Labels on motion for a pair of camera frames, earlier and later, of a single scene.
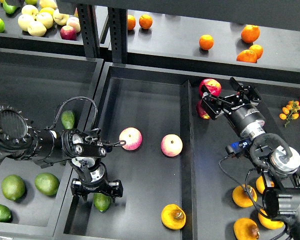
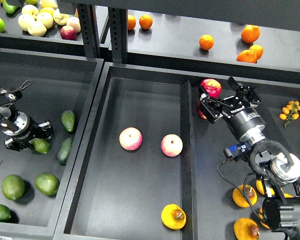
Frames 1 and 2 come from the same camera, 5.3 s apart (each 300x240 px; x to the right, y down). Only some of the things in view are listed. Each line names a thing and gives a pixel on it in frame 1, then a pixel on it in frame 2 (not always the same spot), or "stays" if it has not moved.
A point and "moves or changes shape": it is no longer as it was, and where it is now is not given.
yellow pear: x=173 y=216 stays
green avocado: x=101 y=201 moves or changes shape
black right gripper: x=248 y=120 stays
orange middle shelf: x=206 y=42 stays
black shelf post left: x=87 y=16 stays
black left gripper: x=107 y=187 to x=44 y=130
